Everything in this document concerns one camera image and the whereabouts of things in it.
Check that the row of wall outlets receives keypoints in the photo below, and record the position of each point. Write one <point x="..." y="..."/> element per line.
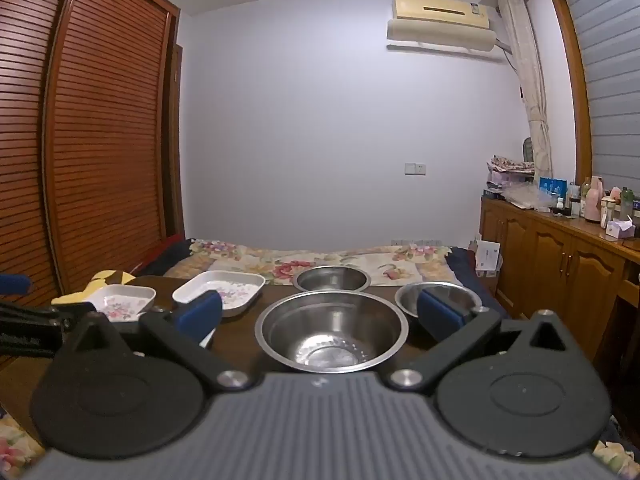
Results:
<point x="415" y="242"/>

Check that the white wall switch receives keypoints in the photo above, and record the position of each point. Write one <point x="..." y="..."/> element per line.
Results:
<point x="415" y="169"/>

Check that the beige air conditioner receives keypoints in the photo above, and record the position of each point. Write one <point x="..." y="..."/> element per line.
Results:
<point x="440" y="20"/>

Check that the grey window blind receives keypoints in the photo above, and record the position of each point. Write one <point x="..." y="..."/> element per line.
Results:
<point x="610" y="85"/>

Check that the white tissue box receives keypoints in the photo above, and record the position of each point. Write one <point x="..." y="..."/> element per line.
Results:
<point x="620" y="229"/>

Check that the white cardboard box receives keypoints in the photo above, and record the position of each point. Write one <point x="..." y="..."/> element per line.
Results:
<point x="487" y="257"/>

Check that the clear plastic bags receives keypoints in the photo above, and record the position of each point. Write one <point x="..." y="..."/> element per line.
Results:
<point x="527" y="196"/>

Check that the green bottle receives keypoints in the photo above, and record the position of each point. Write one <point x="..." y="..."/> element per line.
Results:
<point x="627" y="202"/>

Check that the stack of folded cloths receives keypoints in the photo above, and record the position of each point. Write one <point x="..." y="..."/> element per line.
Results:
<point x="510" y="164"/>

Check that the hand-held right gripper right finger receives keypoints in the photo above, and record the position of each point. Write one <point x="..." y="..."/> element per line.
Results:
<point x="440" y="312"/>

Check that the pink thermos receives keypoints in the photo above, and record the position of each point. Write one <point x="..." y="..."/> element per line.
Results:
<point x="593" y="200"/>

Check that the grey fan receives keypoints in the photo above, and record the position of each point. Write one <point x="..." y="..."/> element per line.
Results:
<point x="527" y="149"/>

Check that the small steel bowl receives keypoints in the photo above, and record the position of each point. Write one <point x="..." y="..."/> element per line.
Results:
<point x="407" y="300"/>
<point x="330" y="279"/>

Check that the white floral curved plate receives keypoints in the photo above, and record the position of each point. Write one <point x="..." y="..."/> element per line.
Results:
<point x="120" y="302"/>

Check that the yellow plush toy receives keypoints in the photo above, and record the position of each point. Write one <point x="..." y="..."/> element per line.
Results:
<point x="107" y="277"/>

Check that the cream tied curtain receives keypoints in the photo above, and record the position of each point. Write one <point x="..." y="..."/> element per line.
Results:
<point x="530" y="85"/>

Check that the large steel bowl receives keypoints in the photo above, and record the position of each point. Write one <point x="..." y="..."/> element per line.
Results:
<point x="330" y="330"/>

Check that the white floral rectangular plate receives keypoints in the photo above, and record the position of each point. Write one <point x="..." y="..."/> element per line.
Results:
<point x="225" y="287"/>

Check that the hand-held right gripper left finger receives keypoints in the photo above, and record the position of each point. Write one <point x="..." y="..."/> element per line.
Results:
<point x="200" y="312"/>

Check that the louvered wooden wardrobe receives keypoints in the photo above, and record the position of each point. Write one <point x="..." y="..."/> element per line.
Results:
<point x="100" y="135"/>

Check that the red cloth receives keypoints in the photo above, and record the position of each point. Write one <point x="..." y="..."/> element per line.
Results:
<point x="167" y="247"/>

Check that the wooden door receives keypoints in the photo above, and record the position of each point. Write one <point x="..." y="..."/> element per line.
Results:
<point x="174" y="150"/>

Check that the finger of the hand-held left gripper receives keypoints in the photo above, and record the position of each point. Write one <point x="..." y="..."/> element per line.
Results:
<point x="12" y="285"/>
<point x="40" y="314"/>

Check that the wooden sideboard cabinet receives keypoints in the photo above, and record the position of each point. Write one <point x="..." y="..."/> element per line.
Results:
<point x="550" y="260"/>

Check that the blue box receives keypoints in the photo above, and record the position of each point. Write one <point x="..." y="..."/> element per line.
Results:
<point x="552" y="187"/>

